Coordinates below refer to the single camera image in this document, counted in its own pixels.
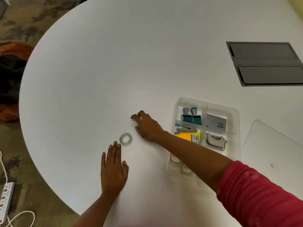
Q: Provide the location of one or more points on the person's right hand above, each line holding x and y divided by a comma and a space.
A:
148, 128

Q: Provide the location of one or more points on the grey hole punch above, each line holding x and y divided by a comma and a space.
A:
215, 141

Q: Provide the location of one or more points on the translucent plastic tray lid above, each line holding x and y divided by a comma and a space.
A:
267, 144

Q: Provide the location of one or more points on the person's right fingers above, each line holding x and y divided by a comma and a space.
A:
139, 115

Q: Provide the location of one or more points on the small staples box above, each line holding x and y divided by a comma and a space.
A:
195, 138

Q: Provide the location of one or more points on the orange and black bag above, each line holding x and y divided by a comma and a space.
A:
11, 77

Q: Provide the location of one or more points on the person's left little finger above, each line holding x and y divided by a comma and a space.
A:
103, 160

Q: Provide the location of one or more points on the person's left thumb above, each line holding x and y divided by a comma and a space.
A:
125, 167

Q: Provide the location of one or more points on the person's right forearm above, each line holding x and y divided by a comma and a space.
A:
194, 156

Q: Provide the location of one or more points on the clear plastic organizer tray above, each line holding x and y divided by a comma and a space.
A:
233, 130

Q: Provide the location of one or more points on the person's left forearm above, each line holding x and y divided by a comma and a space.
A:
97, 210

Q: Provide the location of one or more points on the white tape roll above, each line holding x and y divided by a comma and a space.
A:
175, 158
186, 169

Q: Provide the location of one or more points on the orange sticky note pad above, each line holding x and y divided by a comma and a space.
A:
183, 136

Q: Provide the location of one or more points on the silver stapler with blue ends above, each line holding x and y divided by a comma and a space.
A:
185, 129

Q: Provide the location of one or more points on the person's left hand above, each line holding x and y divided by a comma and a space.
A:
113, 173

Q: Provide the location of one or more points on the clear tape roll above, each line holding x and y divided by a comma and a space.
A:
122, 139

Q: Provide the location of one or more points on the grey card box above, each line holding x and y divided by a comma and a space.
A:
215, 122

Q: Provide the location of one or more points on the person's left middle finger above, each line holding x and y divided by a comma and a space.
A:
115, 152

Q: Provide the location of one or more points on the red sleeve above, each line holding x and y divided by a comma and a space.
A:
258, 198

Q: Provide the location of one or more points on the white power strip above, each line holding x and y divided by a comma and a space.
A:
4, 202

